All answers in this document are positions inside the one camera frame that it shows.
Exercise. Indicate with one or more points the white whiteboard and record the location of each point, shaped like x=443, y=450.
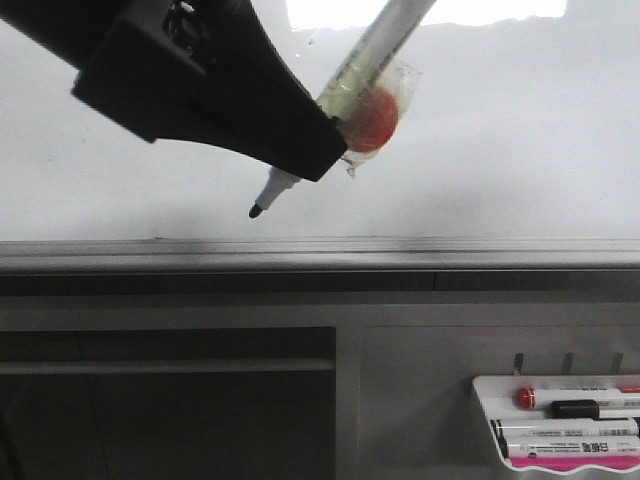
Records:
x=524, y=123

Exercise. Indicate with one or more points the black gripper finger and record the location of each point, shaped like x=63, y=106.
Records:
x=197, y=71

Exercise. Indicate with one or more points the grey whiteboard frame ledge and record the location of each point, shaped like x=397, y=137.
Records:
x=321, y=254

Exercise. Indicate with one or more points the white marker tray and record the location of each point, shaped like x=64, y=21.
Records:
x=494, y=398

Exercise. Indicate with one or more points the dark lower cabinet panel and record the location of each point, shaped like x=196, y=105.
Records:
x=184, y=404

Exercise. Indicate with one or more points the black capped marker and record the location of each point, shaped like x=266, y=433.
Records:
x=591, y=409

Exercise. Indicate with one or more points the red capped marker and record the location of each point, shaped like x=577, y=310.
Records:
x=607, y=398

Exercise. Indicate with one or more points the metal hook right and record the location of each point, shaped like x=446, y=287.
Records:
x=616, y=365

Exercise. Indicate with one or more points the metal hook left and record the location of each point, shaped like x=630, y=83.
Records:
x=518, y=363

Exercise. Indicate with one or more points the white marker with label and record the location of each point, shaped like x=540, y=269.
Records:
x=565, y=447

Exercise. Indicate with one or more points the metal hook middle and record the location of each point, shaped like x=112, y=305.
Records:
x=567, y=364

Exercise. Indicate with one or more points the white whiteboard marker with magnet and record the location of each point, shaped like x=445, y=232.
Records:
x=361, y=104

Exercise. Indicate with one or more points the white marker black end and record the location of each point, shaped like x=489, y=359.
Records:
x=580, y=427

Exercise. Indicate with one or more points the metal hook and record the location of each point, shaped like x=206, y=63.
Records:
x=567, y=364
x=518, y=363
x=616, y=365

